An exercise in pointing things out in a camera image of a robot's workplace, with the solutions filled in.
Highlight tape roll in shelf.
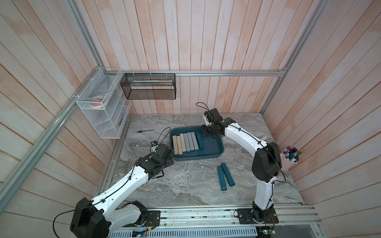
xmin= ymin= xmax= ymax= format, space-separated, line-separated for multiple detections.
xmin=88 ymin=95 xmax=108 ymax=109

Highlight grey pruning pliers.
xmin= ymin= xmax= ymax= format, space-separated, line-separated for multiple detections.
xmin=191 ymin=132 xmax=199 ymax=150
xmin=187 ymin=132 xmax=195 ymax=151
xmin=184 ymin=133 xmax=191 ymax=152

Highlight teal plastic storage box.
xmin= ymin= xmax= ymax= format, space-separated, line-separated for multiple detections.
xmin=170 ymin=126 xmax=224 ymax=161

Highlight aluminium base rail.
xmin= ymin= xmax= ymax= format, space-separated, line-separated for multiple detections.
xmin=75 ymin=206 xmax=323 ymax=231

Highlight teal pruning pliers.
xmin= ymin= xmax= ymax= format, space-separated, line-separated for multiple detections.
xmin=195 ymin=131 xmax=204 ymax=149
xmin=217 ymin=166 xmax=227 ymax=191
xmin=221 ymin=163 xmax=235 ymax=186

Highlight white wire wall shelf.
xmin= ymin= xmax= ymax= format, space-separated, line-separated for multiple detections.
xmin=76 ymin=67 xmax=131 ymax=139

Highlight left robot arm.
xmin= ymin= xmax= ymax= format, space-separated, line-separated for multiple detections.
xmin=70 ymin=144 xmax=174 ymax=238

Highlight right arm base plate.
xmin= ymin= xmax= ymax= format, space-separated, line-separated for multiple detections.
xmin=234 ymin=208 xmax=279 ymax=226

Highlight pink pen holder cup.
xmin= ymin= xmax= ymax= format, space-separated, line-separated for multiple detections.
xmin=280 ymin=146 xmax=302 ymax=171

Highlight black mesh wall basket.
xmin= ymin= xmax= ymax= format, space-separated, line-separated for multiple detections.
xmin=120 ymin=73 xmax=177 ymax=100

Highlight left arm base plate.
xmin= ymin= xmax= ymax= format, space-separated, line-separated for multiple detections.
xmin=121 ymin=210 xmax=161 ymax=227

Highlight beige pruning pliers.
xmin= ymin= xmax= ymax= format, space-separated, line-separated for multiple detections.
xmin=172 ymin=135 xmax=179 ymax=155
xmin=176 ymin=136 xmax=183 ymax=155
xmin=180 ymin=133 xmax=187 ymax=153

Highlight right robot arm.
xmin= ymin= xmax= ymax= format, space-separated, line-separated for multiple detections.
xmin=201 ymin=109 xmax=282 ymax=224

